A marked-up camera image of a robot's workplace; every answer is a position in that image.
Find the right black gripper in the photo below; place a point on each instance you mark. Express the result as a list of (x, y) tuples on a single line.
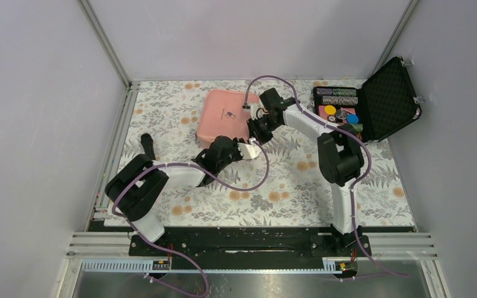
[(253, 131)]

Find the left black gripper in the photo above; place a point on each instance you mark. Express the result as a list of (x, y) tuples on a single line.
[(240, 156)]

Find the pink medicine kit case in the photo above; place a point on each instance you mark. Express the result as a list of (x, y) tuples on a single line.
[(222, 115)]

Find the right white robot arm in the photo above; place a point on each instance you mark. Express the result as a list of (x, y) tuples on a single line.
[(339, 153)]

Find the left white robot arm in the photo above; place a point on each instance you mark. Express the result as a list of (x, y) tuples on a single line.
[(136, 204)]

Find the floral table mat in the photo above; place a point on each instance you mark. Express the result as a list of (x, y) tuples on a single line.
[(285, 189)]

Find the black thermometer orange tip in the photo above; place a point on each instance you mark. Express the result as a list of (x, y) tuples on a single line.
[(147, 144)]

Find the black poker chip case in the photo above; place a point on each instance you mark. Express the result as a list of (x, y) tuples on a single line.
[(383, 105)]

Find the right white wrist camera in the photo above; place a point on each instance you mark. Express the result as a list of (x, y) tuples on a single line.
[(256, 110)]

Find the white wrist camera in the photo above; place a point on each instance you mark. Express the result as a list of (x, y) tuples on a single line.
[(256, 110), (248, 151)]

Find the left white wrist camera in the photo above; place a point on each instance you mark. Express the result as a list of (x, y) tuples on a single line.
[(248, 151)]

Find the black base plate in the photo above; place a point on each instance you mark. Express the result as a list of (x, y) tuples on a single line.
[(263, 248)]

